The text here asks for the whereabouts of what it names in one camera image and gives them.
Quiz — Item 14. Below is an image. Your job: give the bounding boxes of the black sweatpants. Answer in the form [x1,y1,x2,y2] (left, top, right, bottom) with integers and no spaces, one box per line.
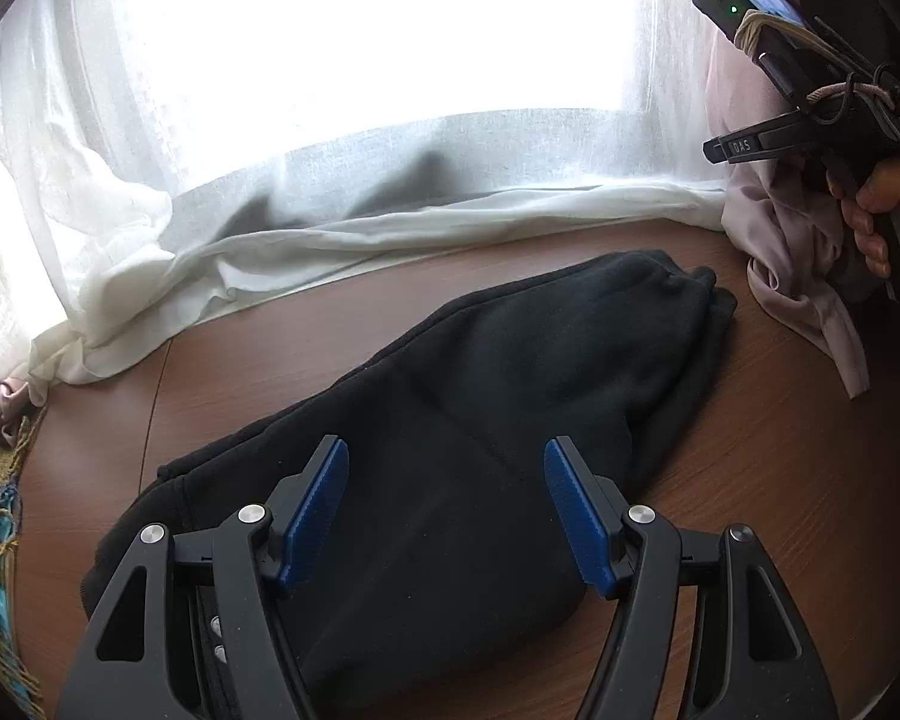
[80,250,736,718]

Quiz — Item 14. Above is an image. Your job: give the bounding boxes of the person's right hand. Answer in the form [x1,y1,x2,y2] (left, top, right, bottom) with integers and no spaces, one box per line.
[826,160,900,280]

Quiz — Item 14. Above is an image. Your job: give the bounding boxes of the pink right drape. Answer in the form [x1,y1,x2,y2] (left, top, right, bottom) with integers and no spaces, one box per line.
[706,25,870,398]

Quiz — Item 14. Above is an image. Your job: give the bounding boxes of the phone mounted on gripper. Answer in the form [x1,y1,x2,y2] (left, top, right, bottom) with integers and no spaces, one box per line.
[692,0,816,106]

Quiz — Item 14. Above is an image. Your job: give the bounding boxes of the turquoise cloth under blanket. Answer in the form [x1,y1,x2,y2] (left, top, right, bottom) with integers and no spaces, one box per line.
[0,493,17,652]

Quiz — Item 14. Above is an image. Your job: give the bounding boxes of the white sheer curtain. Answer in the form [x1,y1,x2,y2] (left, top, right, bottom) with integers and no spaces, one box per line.
[0,0,725,387]

